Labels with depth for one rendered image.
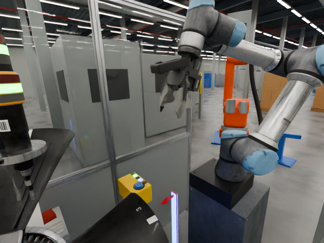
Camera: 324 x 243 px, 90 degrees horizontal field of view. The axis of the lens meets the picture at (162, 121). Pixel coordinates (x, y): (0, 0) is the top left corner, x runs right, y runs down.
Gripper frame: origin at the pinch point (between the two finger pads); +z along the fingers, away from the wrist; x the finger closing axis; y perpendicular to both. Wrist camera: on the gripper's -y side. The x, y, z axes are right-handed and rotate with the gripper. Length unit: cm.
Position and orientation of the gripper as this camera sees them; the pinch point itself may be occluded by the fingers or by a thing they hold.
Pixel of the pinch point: (168, 111)
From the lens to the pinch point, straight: 52.9
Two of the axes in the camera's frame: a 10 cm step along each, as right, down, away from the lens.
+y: 7.5, 1.0, 6.5
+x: -6.1, -2.7, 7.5
